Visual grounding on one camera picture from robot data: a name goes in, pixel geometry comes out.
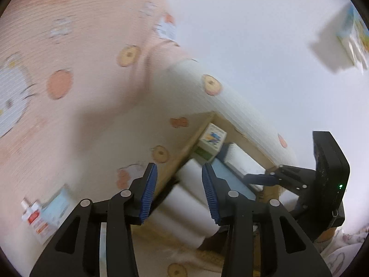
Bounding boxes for packet on wall top right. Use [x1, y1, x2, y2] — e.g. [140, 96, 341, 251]
[336, 2, 369, 70]

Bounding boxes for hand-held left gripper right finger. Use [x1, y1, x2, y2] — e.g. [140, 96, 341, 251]
[201, 163, 332, 277]

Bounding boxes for pink printed blanket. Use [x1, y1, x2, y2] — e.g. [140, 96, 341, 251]
[0, 0, 299, 277]

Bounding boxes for white cylindrical container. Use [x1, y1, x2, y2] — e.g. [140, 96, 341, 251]
[176, 161, 208, 198]

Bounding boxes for white cup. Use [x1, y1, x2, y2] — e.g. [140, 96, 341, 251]
[148, 183, 221, 250]

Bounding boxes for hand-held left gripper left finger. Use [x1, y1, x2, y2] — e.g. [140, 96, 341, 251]
[29, 162, 158, 277]

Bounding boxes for cardboard box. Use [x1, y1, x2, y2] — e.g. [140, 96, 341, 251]
[150, 111, 281, 266]

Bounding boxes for white pouch with red label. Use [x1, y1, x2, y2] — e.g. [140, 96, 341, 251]
[21, 198, 57, 245]

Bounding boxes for small printed box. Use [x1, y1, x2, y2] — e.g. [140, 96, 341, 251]
[194, 123, 228, 163]

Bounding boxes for blue flat box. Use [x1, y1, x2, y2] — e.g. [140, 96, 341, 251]
[210, 160, 258, 201]

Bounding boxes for light blue tissue pack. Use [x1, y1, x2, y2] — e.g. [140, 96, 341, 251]
[40, 183, 73, 229]

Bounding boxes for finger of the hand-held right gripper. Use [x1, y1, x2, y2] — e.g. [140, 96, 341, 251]
[269, 164, 315, 198]
[244, 173, 280, 187]

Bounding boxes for white printed cloth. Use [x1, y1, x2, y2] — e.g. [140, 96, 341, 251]
[318, 227, 369, 277]

